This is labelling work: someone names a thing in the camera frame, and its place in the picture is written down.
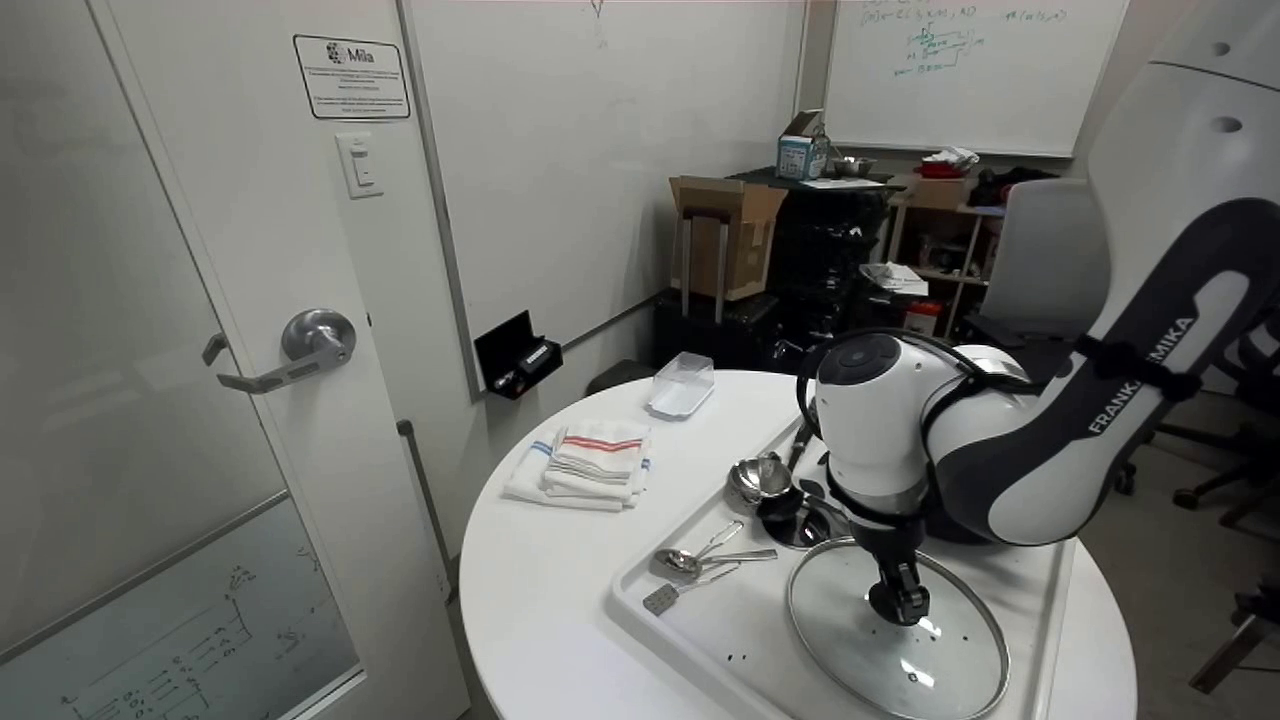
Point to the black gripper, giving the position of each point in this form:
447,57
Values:
894,545

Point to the glass lid with black knob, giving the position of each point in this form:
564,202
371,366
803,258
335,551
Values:
855,652

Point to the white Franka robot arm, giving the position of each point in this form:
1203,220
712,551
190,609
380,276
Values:
1160,372

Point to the black measuring scoop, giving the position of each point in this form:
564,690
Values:
786,513

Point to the white plastic tray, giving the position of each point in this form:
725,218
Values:
720,643

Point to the metal measuring cup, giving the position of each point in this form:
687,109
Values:
761,477

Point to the small metal measuring spoons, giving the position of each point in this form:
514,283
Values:
681,563

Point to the grey square tag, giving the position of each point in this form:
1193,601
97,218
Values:
663,601

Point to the clear plastic container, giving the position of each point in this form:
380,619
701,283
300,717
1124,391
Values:
681,391

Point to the white papers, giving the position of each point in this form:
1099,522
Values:
894,276

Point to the black low case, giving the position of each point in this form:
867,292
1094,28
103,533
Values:
704,334

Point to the black office chair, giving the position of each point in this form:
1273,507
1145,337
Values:
1218,488

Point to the black stand leg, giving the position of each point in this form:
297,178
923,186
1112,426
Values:
1235,644

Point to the folded white cloth red stripe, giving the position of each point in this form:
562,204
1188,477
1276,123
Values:
592,460

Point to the black cabinet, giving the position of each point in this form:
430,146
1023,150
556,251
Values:
827,267

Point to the grey office chair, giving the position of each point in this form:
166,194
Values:
1054,252

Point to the open cardboard box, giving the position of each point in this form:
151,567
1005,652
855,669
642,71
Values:
725,240

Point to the red and white items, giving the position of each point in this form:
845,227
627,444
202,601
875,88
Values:
944,160

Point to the black marker holder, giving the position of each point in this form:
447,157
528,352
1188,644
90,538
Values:
514,352

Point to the blue box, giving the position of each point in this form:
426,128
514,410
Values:
803,150

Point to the small whiteboard with writing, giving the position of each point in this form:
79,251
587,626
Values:
973,82

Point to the white door with glass panel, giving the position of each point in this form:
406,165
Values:
264,240

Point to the white door sign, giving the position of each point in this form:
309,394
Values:
349,76

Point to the white light switch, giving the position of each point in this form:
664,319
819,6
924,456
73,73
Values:
361,165

